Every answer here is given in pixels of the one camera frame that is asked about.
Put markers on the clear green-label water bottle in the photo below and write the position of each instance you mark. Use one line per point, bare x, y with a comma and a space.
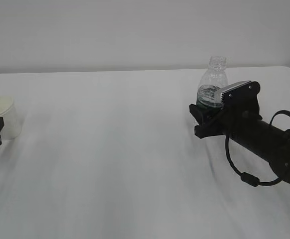
212, 80

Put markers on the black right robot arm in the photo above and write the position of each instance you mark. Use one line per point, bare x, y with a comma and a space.
274, 149

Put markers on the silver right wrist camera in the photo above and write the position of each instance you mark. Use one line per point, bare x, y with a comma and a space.
236, 93

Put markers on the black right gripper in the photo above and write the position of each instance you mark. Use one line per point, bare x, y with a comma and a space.
241, 122

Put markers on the white paper cup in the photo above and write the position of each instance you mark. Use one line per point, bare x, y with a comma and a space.
12, 125

